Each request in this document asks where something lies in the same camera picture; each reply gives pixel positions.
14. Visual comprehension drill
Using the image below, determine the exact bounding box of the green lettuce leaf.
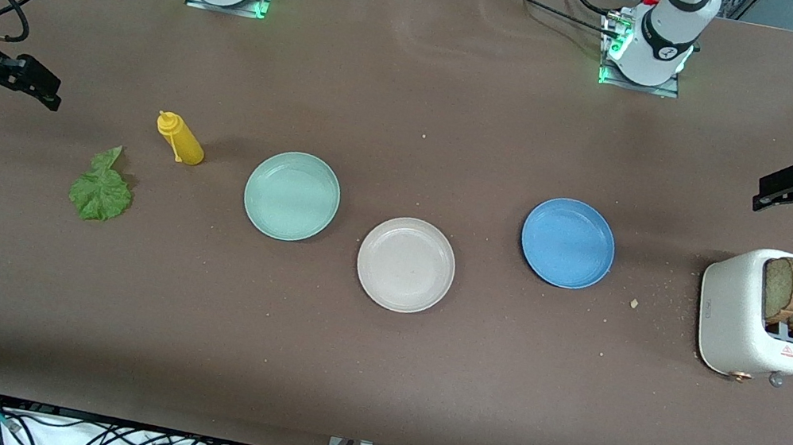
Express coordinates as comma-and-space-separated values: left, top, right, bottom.
64, 139, 141, 228

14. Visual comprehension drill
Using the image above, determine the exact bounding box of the yellow mustard squeeze bottle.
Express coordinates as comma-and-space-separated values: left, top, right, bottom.
150, 110, 211, 168

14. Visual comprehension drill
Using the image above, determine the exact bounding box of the blue plate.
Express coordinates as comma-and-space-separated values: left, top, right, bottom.
513, 192, 623, 296

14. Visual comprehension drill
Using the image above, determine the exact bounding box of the mint green plate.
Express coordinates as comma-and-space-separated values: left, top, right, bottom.
238, 144, 347, 250

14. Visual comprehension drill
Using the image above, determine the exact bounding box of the beige plate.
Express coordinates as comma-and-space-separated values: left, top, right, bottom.
349, 209, 463, 321

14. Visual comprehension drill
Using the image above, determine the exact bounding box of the white toaster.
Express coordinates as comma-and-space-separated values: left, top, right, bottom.
687, 238, 793, 392

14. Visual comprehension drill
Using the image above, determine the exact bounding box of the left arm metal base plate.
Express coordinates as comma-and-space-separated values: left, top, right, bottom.
595, 12, 692, 100

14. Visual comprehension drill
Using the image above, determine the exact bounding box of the black base cable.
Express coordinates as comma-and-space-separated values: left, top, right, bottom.
480, 0, 632, 40

